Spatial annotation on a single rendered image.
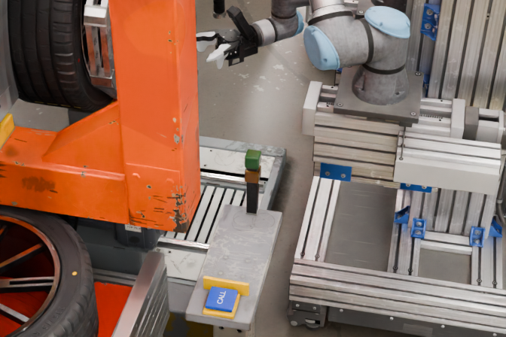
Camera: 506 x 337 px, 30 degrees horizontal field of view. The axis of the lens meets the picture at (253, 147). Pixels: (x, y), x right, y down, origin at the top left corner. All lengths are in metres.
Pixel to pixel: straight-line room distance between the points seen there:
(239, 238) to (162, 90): 0.56
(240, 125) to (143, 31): 1.65
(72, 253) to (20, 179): 0.25
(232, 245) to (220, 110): 1.34
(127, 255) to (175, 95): 0.83
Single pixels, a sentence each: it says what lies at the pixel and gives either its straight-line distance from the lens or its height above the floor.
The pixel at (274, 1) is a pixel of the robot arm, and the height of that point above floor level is 0.90.
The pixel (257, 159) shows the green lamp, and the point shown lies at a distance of 2.55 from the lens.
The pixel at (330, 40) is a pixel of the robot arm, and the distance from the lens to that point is 2.36.
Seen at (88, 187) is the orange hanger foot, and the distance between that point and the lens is 2.52.
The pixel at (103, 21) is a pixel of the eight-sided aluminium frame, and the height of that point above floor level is 0.95.
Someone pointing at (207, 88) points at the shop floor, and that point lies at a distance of 3.98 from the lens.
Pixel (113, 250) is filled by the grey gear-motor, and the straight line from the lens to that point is 2.95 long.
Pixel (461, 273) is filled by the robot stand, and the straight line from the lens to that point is 2.93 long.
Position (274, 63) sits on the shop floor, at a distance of 4.14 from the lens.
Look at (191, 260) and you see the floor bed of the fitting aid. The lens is 3.08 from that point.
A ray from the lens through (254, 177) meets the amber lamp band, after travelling 2.59.
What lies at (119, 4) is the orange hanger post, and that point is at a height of 1.20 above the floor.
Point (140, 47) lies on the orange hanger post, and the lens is 2.20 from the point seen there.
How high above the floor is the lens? 2.25
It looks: 38 degrees down
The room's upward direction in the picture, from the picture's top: 1 degrees clockwise
